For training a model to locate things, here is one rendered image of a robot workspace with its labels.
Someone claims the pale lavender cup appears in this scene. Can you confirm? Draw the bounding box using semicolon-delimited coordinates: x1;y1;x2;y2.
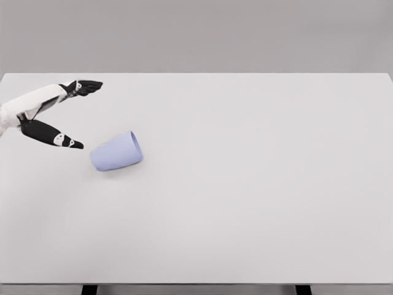
90;130;144;172

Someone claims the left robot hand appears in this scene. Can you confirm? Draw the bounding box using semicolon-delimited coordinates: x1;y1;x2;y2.
0;79;104;151

